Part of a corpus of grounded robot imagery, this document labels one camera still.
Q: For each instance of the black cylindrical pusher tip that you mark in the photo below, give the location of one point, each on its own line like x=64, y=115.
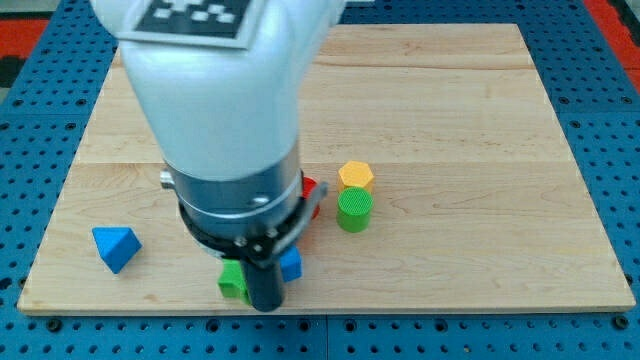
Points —
x=265, y=286

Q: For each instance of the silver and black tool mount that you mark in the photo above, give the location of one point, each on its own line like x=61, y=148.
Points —
x=254, y=218

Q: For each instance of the green star block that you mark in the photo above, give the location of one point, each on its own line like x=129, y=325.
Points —
x=231, y=281

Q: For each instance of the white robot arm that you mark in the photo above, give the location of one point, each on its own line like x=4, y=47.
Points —
x=218, y=82

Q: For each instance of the blue triangle block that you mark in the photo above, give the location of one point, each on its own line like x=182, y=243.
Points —
x=116, y=246

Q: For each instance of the blue cube block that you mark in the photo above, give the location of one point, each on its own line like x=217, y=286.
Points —
x=291, y=264

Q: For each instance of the red block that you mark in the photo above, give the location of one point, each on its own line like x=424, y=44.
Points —
x=308, y=186

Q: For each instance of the green cylinder block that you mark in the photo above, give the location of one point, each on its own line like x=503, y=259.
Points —
x=354, y=207

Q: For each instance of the yellow hexagon block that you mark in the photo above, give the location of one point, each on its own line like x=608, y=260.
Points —
x=356, y=174

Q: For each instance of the wooden board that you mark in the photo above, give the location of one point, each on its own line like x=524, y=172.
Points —
x=479, y=205

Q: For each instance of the fiducial marker tag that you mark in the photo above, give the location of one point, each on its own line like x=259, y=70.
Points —
x=210, y=23

